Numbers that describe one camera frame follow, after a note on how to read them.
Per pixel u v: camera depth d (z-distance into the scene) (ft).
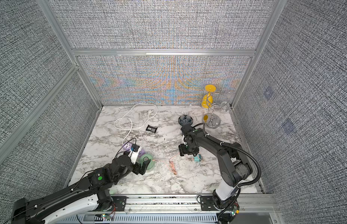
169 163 2.88
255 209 2.41
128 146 3.03
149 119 3.60
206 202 2.40
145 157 2.60
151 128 3.38
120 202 2.41
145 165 2.22
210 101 3.04
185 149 2.60
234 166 1.54
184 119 3.49
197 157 2.83
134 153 2.11
